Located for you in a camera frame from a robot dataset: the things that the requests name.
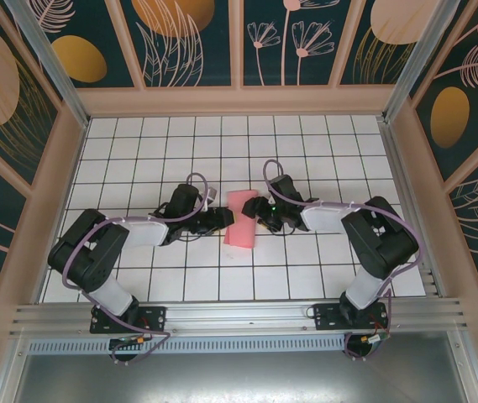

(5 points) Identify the grey metal sheet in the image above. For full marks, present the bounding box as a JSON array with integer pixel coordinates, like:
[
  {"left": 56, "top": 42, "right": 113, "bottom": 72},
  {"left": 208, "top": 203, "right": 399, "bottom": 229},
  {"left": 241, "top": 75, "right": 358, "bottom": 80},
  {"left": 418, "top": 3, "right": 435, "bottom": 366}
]
[{"left": 0, "top": 351, "right": 478, "bottom": 403}]

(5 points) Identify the long aluminium mounting rail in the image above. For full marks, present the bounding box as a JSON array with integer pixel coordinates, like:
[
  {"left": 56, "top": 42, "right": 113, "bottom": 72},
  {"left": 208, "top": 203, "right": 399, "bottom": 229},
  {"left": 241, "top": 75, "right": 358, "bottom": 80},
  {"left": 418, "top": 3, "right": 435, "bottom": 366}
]
[{"left": 9, "top": 296, "right": 470, "bottom": 339}]

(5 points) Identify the aluminium table side rail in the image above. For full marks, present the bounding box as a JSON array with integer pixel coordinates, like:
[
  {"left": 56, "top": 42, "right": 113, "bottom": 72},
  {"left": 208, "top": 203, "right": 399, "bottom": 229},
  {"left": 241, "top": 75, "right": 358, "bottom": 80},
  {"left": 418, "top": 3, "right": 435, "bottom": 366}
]
[{"left": 377, "top": 117, "right": 448, "bottom": 300}]

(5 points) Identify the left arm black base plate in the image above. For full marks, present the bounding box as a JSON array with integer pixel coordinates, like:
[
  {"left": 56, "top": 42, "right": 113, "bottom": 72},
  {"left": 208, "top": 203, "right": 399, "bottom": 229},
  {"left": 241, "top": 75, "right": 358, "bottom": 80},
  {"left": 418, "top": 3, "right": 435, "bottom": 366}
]
[{"left": 89, "top": 305, "right": 168, "bottom": 335}]

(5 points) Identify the slotted grey cable duct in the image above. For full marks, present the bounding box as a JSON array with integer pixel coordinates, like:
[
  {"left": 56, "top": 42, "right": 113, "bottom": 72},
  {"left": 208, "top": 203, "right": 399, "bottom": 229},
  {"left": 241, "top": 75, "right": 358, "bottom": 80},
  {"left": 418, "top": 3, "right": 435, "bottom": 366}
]
[{"left": 26, "top": 334, "right": 473, "bottom": 354}]

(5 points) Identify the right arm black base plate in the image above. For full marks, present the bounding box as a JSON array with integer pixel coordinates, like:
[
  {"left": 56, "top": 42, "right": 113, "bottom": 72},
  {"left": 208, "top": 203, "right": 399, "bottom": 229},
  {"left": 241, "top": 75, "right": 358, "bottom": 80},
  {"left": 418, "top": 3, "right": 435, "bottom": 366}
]
[{"left": 312, "top": 302, "right": 391, "bottom": 332}]

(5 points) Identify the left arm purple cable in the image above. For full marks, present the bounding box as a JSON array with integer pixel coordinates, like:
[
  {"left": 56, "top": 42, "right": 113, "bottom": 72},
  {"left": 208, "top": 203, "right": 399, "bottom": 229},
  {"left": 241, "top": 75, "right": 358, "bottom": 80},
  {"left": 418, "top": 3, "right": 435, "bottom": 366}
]
[{"left": 60, "top": 171, "right": 214, "bottom": 366}]

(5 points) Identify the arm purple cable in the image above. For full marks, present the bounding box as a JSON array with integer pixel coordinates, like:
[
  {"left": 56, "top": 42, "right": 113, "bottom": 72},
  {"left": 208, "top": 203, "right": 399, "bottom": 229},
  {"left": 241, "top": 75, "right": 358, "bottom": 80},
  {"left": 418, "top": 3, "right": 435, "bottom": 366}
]
[
  {"left": 60, "top": 171, "right": 214, "bottom": 366},
  {"left": 262, "top": 158, "right": 427, "bottom": 362}
]

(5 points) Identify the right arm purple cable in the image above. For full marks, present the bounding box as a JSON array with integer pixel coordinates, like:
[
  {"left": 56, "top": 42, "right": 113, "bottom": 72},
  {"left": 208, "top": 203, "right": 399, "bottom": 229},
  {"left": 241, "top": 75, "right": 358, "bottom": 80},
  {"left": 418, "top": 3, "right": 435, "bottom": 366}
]
[{"left": 262, "top": 158, "right": 427, "bottom": 362}]

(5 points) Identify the aluminium corner post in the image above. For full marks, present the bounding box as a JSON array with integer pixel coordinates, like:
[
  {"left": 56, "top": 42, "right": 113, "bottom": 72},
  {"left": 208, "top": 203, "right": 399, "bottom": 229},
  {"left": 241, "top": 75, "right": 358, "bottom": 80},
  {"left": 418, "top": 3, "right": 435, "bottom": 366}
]
[
  {"left": 379, "top": 0, "right": 475, "bottom": 125},
  {"left": 3, "top": 0, "right": 92, "bottom": 129}
]

